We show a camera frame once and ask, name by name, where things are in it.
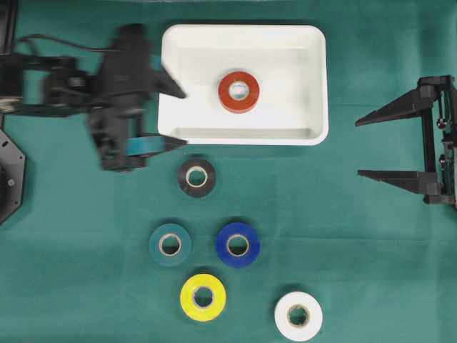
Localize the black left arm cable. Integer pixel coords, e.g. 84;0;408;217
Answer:
17;34;115;54

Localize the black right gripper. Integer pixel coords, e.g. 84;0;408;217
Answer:
355;75;456;207

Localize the white tape roll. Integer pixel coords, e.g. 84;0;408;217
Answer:
274;292;323;342

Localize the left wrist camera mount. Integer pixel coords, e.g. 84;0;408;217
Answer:
94;23;151;98

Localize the red tape roll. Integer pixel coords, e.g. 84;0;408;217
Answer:
218;71;260;114

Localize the teal tape roll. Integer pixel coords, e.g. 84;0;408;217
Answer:
149;223;192;267

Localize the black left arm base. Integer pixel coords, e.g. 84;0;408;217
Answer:
1;1;26;222

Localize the green table cloth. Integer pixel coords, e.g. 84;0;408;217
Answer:
1;1;456;342

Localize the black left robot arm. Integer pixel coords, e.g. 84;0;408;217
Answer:
1;52;186;172

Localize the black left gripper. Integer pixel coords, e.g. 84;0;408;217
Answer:
43;55;188;172

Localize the yellow tape roll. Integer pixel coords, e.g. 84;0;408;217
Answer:
180;274;226;322

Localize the black tape roll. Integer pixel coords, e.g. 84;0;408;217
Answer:
177;158;216;198

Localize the white plastic tray case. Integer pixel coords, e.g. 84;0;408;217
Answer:
158;24;329;146

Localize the blue tape roll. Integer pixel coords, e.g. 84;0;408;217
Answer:
216;222;261;268

